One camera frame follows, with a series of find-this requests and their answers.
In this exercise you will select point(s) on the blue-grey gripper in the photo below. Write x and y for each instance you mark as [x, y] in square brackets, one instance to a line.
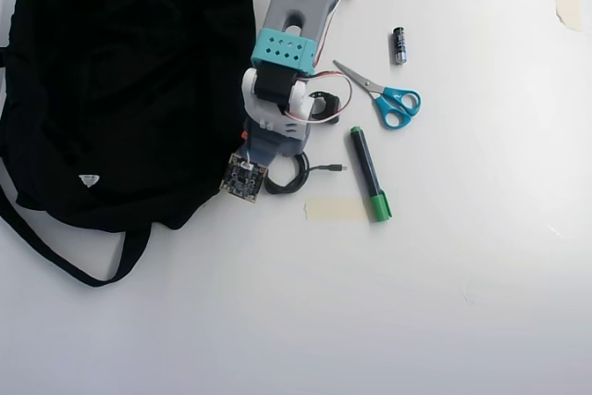
[265, 146]

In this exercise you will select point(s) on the grey teal white robot arm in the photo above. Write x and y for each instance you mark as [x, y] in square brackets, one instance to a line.
[282, 50]

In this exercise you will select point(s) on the black fabric bag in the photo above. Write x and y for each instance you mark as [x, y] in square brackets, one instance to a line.
[129, 90]

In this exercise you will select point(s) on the black smartwatch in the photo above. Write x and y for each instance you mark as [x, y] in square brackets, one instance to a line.
[330, 106]

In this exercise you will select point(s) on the beige masking tape piece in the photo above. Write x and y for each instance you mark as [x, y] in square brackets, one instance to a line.
[333, 209]
[568, 2]

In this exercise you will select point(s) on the black marker with green cap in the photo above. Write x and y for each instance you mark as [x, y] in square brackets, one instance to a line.
[365, 168]

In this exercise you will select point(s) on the black AA battery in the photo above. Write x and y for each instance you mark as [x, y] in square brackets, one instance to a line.
[399, 45]

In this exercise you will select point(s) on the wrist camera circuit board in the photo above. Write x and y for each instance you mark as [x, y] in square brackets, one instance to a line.
[242, 177]

